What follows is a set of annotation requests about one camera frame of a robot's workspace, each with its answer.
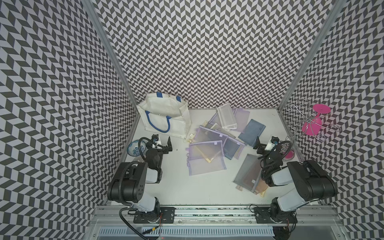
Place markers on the white mesh pencil pouch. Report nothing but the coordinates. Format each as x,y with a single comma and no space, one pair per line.
227,117

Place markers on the purple mesh pouch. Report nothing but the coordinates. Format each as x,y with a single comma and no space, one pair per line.
201,166
206,135

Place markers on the grey mesh pouch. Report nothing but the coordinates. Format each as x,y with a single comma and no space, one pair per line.
249,174

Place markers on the yellow trim mesh pouch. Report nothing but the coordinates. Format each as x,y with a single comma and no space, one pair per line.
208,151

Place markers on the dark blue flat pouch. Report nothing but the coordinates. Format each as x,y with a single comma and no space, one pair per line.
252,131

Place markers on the silver wire glass rack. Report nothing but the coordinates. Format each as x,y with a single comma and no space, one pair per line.
304,111

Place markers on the white canvas bag blue handles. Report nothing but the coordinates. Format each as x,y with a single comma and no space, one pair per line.
165,114

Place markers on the lilac mesh pouch rear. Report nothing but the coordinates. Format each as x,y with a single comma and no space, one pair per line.
241,116

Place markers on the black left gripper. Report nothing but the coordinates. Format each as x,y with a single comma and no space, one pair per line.
163,147

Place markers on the purple mesh pouch bottom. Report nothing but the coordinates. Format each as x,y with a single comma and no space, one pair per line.
201,166

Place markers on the blue mesh pouch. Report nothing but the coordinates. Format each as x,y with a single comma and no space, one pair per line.
233,148

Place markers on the magenta plastic wine glass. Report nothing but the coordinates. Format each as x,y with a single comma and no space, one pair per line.
313,124

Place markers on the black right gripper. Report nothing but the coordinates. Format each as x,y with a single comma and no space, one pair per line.
261,148

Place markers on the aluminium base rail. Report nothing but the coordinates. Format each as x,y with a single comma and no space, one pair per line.
226,215

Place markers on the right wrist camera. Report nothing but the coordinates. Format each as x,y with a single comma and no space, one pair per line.
271,145

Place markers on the blue patterned ceramic bowl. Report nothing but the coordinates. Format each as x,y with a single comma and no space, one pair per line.
134,146

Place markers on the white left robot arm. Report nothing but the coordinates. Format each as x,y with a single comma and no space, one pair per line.
129,182

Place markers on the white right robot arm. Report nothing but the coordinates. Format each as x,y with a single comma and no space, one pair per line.
311,182

